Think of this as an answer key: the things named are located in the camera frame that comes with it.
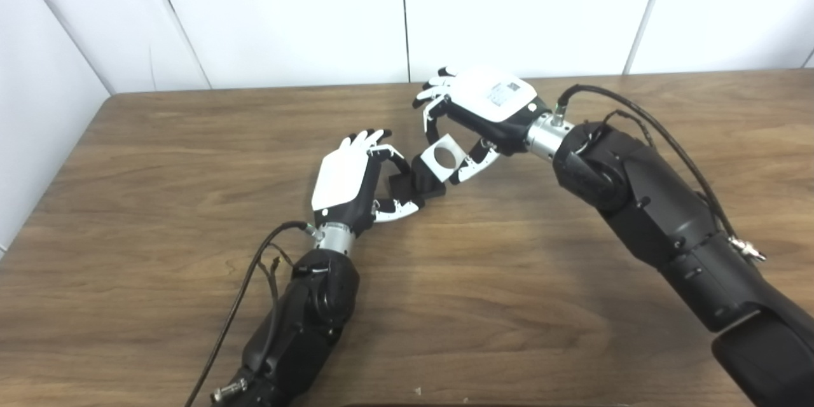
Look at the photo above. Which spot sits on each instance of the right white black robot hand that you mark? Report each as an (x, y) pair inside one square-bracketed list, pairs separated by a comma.
[(493, 102)]

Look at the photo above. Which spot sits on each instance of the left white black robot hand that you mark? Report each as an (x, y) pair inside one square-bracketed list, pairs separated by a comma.
[(343, 175)]

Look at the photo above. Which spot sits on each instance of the white square piece with hole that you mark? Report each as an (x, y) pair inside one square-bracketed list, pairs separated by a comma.
[(449, 140)]

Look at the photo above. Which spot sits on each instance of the black peg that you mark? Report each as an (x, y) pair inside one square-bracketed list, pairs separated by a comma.
[(420, 183)]

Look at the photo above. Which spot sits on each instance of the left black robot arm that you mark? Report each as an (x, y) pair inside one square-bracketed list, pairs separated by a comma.
[(305, 324)]

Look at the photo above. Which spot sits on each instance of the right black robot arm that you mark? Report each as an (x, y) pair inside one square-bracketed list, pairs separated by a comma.
[(655, 216)]

